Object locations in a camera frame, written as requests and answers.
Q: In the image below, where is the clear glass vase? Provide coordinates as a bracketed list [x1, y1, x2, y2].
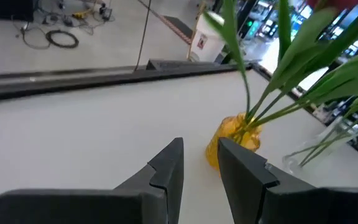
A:
[283, 116, 358, 177]

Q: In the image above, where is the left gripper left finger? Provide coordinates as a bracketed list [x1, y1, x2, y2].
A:
[0, 137, 185, 224]

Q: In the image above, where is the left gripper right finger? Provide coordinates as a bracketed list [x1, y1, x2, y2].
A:
[218, 137, 358, 224]

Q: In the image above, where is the black power adapter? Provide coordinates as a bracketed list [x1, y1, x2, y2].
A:
[101, 6, 114, 21]

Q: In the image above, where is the black hanging cable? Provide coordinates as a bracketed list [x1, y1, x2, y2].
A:
[133, 0, 152, 73]

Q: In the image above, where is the hazard striped tape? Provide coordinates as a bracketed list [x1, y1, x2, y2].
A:
[138, 0, 194, 45]

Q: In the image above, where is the white trash bin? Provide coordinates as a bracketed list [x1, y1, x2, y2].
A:
[188, 11, 227, 63]

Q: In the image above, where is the yellow glass vase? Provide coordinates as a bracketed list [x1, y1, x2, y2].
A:
[205, 112, 263, 172]

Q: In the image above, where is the coiled black cable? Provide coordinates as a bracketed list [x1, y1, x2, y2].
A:
[45, 29, 80, 49]

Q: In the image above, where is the black mesh computer case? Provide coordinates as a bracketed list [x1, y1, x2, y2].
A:
[145, 58, 220, 72]

